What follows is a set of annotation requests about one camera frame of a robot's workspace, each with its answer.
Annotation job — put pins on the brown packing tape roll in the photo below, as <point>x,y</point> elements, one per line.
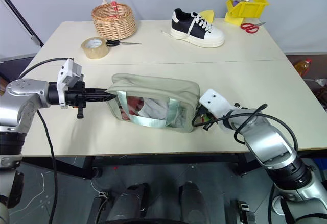
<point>95,48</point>

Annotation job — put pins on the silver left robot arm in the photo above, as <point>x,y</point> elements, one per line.
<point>23,99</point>

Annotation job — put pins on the dark rounded shape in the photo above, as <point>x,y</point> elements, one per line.
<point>127,203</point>

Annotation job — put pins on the black tripod leg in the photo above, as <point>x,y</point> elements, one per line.
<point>20,17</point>

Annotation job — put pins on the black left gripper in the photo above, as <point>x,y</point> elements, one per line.
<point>75,95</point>

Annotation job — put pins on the yellow plastic storage bin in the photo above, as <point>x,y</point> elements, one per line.
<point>246,9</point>

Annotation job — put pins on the black metal table frame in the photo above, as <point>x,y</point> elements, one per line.
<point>163,159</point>

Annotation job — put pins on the black and white sneaker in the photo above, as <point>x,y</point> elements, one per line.
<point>196,31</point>

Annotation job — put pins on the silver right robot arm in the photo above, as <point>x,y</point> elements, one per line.
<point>270,142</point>

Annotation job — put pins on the orange oil bottle red cap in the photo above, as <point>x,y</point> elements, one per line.
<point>302,67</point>

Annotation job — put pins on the beige zip pouch bag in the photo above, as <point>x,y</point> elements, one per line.
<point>158,91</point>

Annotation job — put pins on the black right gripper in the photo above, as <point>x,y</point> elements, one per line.
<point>208,125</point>

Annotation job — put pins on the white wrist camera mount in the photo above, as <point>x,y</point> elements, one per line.
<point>67,74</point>
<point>217,104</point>

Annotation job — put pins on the woven wicker basket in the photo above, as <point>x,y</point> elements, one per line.
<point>113,22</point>

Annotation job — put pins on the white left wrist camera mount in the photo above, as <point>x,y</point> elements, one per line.
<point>67,74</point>

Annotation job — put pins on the yellow wedge sponge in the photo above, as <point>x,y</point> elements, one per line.
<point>207,15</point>

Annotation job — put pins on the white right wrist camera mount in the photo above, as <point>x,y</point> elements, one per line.
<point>217,104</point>

